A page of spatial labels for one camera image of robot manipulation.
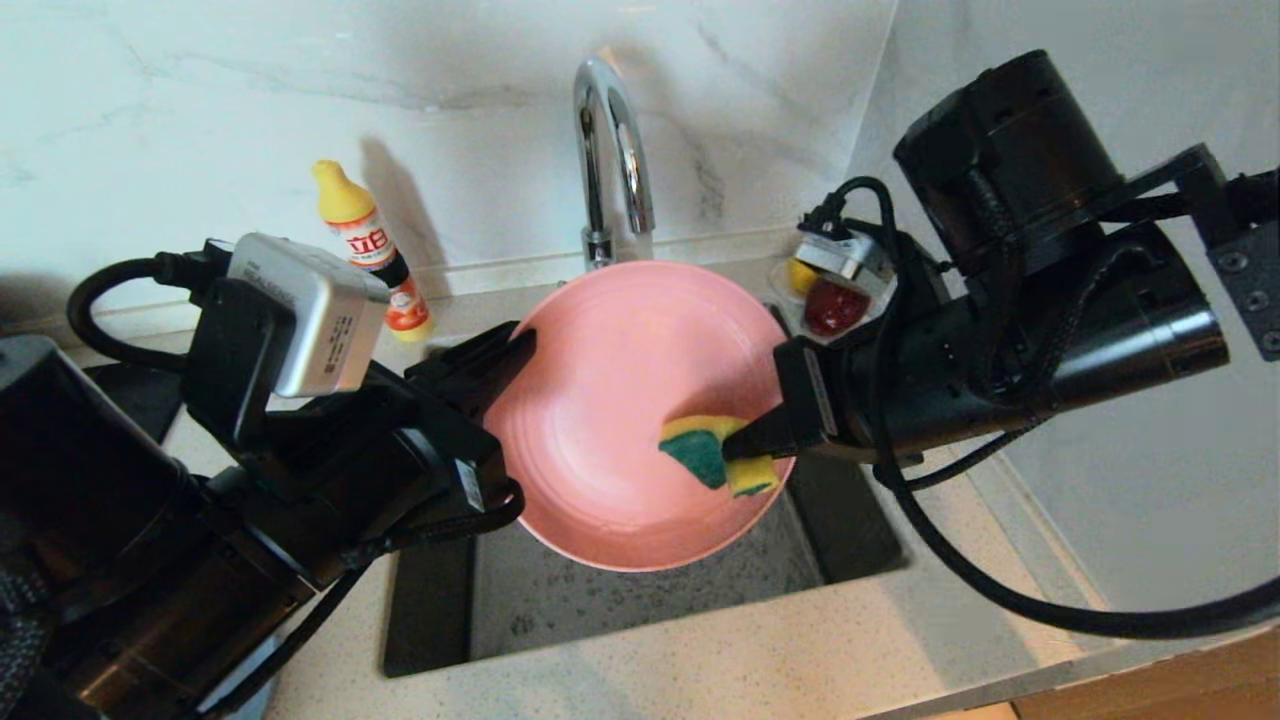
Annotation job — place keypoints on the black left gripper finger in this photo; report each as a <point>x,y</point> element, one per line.
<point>480,365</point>

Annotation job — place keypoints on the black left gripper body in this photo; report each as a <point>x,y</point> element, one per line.
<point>120,520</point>

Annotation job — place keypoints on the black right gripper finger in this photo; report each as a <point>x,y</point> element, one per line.
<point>765,435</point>

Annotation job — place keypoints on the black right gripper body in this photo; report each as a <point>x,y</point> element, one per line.
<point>1050,330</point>

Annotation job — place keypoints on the yellow green sponge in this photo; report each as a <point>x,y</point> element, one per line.
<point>700,450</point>

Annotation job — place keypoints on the pink plate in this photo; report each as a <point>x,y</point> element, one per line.
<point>600,400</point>

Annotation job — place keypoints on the yellow orange dish soap bottle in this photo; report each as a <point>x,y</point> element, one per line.
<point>350,215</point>

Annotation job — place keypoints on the chrome gooseneck faucet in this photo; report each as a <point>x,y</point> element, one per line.
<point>600,120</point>

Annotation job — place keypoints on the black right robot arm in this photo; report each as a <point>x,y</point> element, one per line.
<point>1230,220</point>

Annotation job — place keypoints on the stainless steel sink basin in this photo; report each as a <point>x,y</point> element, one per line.
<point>560,610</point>

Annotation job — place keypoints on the black glass cooktop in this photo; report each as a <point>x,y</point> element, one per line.
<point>135,400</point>

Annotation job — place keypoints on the dark red apple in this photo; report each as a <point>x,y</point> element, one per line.
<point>835,305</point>

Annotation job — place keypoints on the yellow pear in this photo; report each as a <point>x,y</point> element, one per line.
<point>800,275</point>

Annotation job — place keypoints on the light wooden cabinet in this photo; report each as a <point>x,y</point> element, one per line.
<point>1200,680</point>

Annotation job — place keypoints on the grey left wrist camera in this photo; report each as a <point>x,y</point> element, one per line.
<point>320,310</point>

